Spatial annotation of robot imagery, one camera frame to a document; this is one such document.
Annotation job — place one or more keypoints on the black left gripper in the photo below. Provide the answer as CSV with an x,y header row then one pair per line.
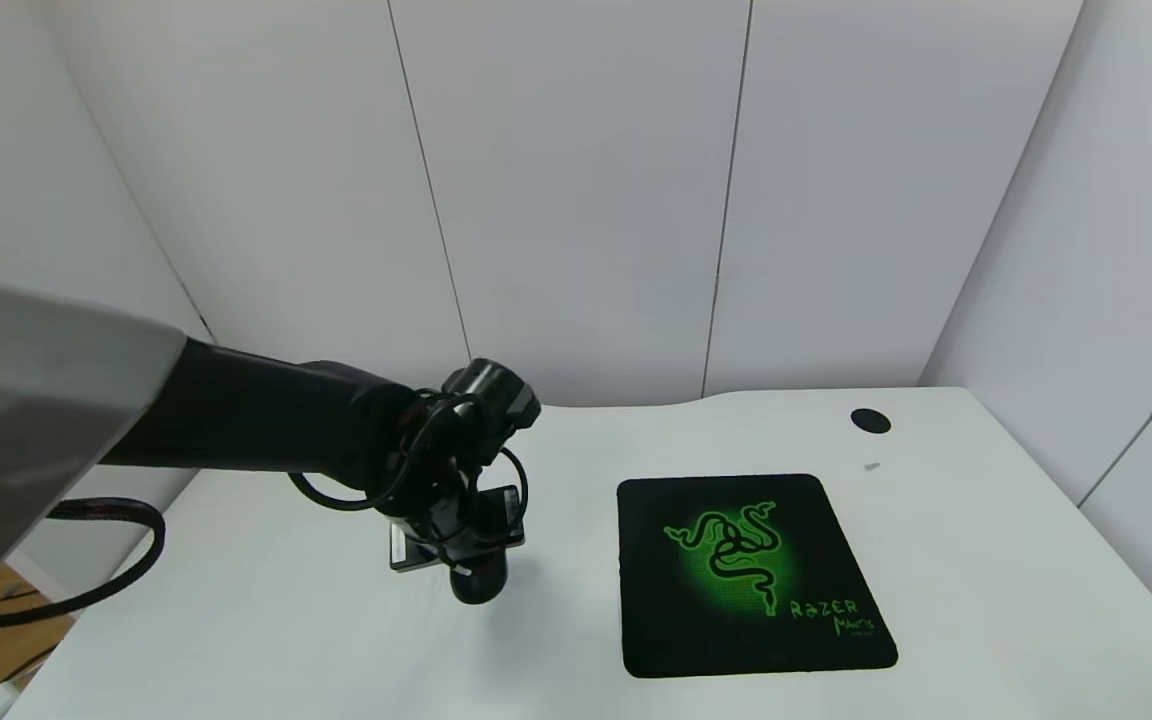
x,y
433,548

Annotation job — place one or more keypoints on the black computer mouse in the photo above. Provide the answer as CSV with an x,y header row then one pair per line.
x,y
481,585

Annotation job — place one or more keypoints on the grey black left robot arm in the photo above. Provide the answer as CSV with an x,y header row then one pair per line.
x,y
36,400

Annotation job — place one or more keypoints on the black green snake-logo mouse pad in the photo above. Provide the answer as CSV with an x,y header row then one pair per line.
x,y
696,630

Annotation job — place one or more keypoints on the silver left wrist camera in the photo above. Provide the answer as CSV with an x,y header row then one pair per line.
x,y
406,550

